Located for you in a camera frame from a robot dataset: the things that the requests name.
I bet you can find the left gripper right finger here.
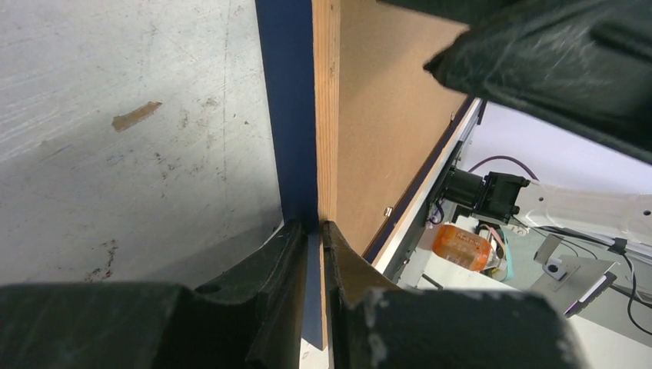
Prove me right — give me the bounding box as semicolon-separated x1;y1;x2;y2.
321;221;589;368

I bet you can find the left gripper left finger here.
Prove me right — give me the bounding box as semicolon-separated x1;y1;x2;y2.
1;221;308;368

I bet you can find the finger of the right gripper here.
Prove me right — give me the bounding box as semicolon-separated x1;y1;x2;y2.
398;1;651;163

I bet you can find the blue wooden picture frame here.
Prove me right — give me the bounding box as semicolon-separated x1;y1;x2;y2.
255;1;343;350

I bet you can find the brown cardboard backing board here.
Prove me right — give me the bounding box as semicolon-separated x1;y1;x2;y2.
334;1;465;252

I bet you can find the orange plastic bottle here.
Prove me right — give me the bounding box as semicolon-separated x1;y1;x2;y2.
432;224;507;272

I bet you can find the aluminium front rail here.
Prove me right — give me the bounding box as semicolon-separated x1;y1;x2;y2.
364;98;487;284

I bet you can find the grey metal bracket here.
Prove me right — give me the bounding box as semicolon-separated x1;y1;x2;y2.
528;234;617;317

